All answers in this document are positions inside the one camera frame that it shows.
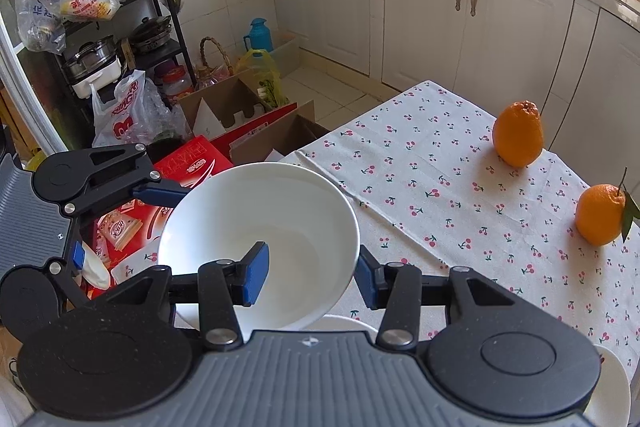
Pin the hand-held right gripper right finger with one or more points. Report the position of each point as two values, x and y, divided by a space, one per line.
369 282

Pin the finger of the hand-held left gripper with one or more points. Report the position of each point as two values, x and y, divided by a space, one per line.
160 195
76 257

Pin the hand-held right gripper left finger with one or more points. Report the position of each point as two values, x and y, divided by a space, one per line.
255 277

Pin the white bowl pink print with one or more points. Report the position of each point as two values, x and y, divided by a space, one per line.
300 217
345 323

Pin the large white plate fruit print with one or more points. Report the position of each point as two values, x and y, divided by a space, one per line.
612 387

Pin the red printed snack box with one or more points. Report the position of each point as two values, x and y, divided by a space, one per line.
190 162

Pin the white bag red print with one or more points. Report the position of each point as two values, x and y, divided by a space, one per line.
122 107

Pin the cherry print tablecloth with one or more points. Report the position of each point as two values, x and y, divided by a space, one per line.
450 207

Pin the cardboard box with dividers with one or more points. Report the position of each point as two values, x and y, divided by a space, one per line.
220 102

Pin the plastic jar red lid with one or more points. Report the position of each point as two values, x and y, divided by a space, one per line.
177 84

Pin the brown cardboard box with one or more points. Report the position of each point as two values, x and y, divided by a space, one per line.
280 132

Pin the steel pot white base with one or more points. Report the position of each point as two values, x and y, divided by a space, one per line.
92 67

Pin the wicker basket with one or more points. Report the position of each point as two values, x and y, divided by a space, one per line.
231 57

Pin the black pan with lid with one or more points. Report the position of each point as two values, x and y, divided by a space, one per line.
150 34

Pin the yellow plastic bag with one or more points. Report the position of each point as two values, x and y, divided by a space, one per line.
265 72

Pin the black metal shelf rack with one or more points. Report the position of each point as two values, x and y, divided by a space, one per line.
175 27

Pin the teal thermos jug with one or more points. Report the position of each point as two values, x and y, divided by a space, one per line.
257 37

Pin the clear bag blue print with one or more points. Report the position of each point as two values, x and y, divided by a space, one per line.
37 17

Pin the orange with knobby top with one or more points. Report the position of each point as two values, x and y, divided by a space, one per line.
517 134

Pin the orange with green leaf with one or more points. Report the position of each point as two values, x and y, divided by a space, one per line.
600 214

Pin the white kitchen cabinets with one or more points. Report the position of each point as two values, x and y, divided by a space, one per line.
425 17

